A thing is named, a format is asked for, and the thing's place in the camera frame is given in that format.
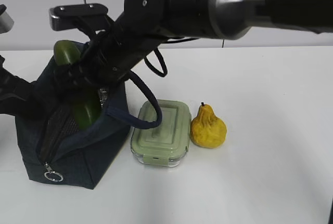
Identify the navy blue fabric lunch bag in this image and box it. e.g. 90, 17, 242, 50
15, 56, 162, 189

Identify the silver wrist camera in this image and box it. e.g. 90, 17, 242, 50
0, 4, 14, 34
49, 3, 112, 31

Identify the silver zipper pull ring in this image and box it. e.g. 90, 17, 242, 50
43, 162, 64, 183

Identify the green cucumber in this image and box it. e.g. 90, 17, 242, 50
54, 40, 101, 130

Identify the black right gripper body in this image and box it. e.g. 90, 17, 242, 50
61, 13, 167, 89

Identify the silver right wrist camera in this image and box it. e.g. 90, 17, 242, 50
49, 3, 112, 31

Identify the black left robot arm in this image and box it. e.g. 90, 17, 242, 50
1, 57, 48, 121

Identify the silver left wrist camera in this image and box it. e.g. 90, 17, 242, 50
0, 4, 14, 34

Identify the green lidded glass food container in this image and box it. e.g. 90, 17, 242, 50
131, 100, 191, 167

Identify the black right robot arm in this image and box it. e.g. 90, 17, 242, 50
49, 0, 332, 91

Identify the yellow pear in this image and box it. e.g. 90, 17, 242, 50
190, 102, 227, 149

